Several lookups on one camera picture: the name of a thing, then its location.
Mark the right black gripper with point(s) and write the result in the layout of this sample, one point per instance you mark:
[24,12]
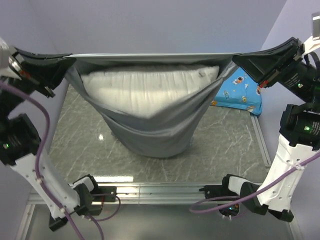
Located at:
[267,62]

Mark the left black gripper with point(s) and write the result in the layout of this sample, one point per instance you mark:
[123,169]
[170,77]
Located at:
[48,67]

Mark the white pillow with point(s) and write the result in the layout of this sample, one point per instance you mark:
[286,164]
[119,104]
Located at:
[142,91]

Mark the grey pillowcase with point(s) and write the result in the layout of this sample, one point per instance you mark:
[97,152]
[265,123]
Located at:
[168,132]

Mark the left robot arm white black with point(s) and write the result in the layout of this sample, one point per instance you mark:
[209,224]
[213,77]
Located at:
[22,148]

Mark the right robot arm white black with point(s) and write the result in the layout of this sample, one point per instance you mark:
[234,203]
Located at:
[298,144]

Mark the blue cartoon print pillow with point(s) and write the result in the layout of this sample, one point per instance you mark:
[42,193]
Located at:
[239,91]

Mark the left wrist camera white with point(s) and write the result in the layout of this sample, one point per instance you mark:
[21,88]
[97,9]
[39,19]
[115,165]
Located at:
[6,61]

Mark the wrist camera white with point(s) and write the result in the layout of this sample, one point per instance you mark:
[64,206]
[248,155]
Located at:
[6,61]
[313,35]

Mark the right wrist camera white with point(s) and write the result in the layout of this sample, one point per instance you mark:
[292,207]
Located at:
[313,35]

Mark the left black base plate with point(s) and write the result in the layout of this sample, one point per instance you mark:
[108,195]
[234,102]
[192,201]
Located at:
[104,194]

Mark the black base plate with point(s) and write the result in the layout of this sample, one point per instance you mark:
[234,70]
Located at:
[218,192]
[104,194]

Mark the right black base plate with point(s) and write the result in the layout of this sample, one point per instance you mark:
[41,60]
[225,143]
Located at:
[218,192]

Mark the aluminium mounting rail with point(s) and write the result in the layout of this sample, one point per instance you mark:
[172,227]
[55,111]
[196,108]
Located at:
[156,193]

